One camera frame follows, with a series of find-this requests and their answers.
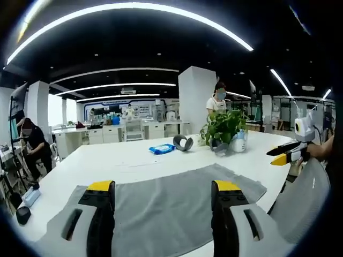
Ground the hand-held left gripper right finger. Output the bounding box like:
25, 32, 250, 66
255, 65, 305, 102
210, 179, 295, 257

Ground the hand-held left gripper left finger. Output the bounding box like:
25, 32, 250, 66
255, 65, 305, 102
34, 180, 116, 257

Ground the grey towel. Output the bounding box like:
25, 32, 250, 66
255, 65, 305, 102
46, 163, 268, 250

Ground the person's right hand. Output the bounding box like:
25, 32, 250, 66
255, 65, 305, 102
307, 135, 335, 161

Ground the white bottle with blue label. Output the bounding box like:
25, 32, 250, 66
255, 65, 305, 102
230, 129, 248, 153

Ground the grey mesh office chair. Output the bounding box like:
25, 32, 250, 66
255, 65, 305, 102
267, 156, 332, 244

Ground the small black speaker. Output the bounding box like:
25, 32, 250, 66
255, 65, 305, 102
16, 206, 32, 225

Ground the grey curved band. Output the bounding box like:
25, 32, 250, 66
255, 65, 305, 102
173, 134, 194, 153
209, 138, 230, 157

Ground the green potted plant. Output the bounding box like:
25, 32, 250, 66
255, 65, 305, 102
199, 109, 250, 147

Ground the white table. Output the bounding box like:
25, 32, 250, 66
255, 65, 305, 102
12, 130, 303, 257

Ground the white cabinet row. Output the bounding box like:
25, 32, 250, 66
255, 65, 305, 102
52, 120, 191, 158

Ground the black tripod stand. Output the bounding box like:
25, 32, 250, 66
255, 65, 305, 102
0, 95, 27, 212

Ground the white square pillar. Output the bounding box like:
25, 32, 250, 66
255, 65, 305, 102
178, 66, 217, 134

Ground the white chair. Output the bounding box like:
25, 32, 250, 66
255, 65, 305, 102
123, 119, 143, 142

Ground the blue wet wipes pack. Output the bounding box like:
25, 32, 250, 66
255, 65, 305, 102
148, 143, 176, 155

